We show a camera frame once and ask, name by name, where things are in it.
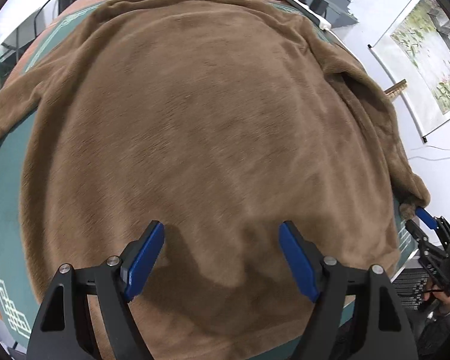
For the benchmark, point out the white power strip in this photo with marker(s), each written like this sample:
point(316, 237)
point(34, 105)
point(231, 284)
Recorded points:
point(307, 9)

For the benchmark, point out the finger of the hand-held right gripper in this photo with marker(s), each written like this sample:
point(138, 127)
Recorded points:
point(418, 234)
point(425, 217)

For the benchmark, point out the brown fleece garment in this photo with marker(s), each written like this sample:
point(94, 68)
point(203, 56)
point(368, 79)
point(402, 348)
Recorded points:
point(210, 120)

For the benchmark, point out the wooden rail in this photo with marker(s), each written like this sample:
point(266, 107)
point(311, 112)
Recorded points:
point(395, 90)

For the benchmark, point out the green table mat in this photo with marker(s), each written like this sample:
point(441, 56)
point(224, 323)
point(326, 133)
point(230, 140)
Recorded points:
point(7, 202)

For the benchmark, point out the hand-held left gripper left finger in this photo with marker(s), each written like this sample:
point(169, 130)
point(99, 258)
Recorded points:
point(146, 258)

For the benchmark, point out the person's right hand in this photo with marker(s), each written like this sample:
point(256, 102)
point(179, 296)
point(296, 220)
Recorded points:
point(446, 303)

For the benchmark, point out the black ribbed panel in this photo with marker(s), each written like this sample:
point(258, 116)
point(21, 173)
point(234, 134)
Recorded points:
point(408, 288)

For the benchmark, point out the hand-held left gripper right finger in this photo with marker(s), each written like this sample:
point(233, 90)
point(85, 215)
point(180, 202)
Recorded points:
point(300, 262)

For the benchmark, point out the hanging scroll painting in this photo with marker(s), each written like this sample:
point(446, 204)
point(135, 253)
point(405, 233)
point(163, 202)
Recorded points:
point(427, 45)

